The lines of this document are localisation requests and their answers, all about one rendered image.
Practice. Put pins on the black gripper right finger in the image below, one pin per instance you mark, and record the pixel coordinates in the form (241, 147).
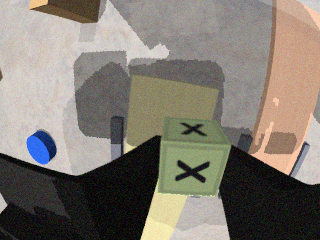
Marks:
(261, 203)

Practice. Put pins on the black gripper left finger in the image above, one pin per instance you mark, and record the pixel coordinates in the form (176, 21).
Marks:
(107, 203)

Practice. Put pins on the tan open-top wooden tray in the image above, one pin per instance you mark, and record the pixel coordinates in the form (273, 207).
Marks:
(302, 16)

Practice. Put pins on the green cube with black x marks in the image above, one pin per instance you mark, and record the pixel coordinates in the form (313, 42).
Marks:
(193, 154)

